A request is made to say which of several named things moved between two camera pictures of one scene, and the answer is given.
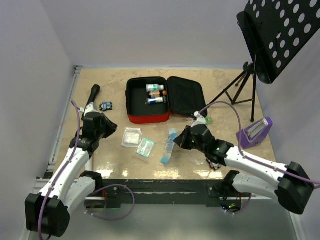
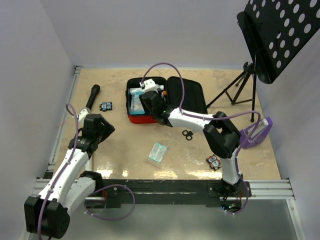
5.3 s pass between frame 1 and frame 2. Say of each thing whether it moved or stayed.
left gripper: stayed
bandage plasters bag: moved
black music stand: stayed
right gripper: moved
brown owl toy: stayed
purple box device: stayed
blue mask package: moved
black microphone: stayed
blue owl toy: stayed
